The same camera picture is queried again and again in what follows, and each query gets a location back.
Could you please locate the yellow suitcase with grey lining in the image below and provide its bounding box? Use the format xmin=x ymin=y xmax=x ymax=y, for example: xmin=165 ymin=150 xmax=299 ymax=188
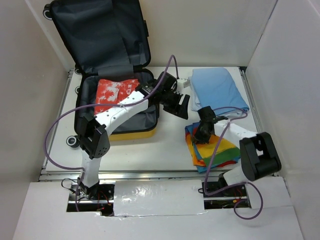
xmin=42 ymin=0 xmax=154 ymax=131

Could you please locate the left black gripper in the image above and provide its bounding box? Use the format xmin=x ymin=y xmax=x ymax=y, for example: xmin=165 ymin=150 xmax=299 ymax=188
xmin=159 ymin=89 xmax=190 ymax=120

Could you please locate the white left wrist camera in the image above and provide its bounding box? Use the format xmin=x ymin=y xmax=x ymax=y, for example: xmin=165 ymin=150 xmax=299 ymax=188
xmin=177 ymin=78 xmax=191 ymax=91

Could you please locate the light blue shirt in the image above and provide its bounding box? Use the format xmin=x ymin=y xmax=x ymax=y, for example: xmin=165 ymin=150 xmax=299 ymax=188
xmin=189 ymin=67 xmax=250 ymax=116

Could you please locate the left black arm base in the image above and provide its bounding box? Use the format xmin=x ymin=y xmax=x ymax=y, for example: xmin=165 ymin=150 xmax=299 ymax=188
xmin=61 ymin=178 xmax=115 ymax=217

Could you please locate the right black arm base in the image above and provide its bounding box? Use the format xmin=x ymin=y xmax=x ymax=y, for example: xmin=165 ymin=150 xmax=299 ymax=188
xmin=197 ymin=176 xmax=250 ymax=210

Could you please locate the aluminium front rail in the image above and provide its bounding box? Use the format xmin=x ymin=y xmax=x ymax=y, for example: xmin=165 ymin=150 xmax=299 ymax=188
xmin=38 ymin=169 xmax=206 ymax=182

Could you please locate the red white patterned cloth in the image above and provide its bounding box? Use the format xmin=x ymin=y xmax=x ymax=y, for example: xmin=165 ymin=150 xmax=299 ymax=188
xmin=95 ymin=78 xmax=140 ymax=104

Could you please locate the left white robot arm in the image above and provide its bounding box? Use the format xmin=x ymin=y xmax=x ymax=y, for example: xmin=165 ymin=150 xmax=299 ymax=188
xmin=77 ymin=72 xmax=190 ymax=200

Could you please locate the white foil cover sheet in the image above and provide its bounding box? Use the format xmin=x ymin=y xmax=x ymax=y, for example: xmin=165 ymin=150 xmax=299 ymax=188
xmin=113 ymin=180 xmax=206 ymax=217

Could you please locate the rainbow striped cloth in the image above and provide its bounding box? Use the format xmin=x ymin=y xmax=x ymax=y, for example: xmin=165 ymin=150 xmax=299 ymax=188
xmin=184 ymin=121 xmax=242 ymax=174

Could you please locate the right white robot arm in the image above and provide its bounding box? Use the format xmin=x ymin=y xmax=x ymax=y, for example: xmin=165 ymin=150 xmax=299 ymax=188
xmin=194 ymin=106 xmax=282 ymax=196

